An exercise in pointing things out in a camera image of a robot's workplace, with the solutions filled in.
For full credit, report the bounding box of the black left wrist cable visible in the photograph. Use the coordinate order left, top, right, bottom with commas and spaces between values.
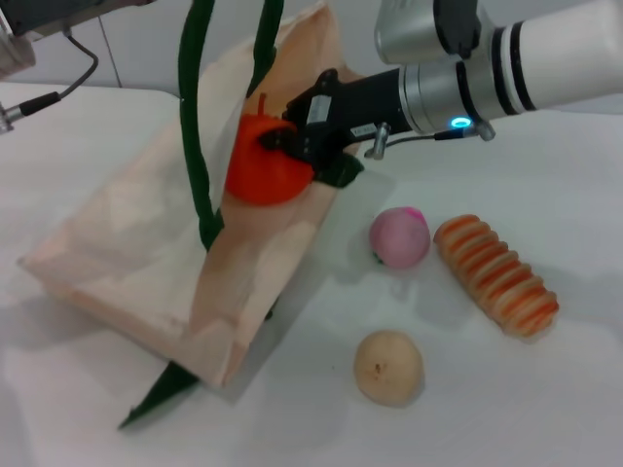
0, 28, 100, 135

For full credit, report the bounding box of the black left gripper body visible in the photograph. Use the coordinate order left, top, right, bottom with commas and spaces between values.
0, 0, 157, 38

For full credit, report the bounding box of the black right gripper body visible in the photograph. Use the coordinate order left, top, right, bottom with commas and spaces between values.
286, 67, 410, 171

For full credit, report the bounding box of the orange striped toy bread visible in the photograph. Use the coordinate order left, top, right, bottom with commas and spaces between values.
432, 213, 560, 341

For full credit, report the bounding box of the orange toy fruit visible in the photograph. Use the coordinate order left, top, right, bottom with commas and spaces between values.
224, 91, 315, 208

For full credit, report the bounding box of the cream handbag with green handles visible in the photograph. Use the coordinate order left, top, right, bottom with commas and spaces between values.
17, 0, 366, 430

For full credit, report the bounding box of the beige toy pear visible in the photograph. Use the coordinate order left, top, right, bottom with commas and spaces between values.
352, 329, 424, 409

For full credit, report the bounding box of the pink toy peach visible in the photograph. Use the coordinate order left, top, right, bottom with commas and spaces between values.
368, 206, 432, 269

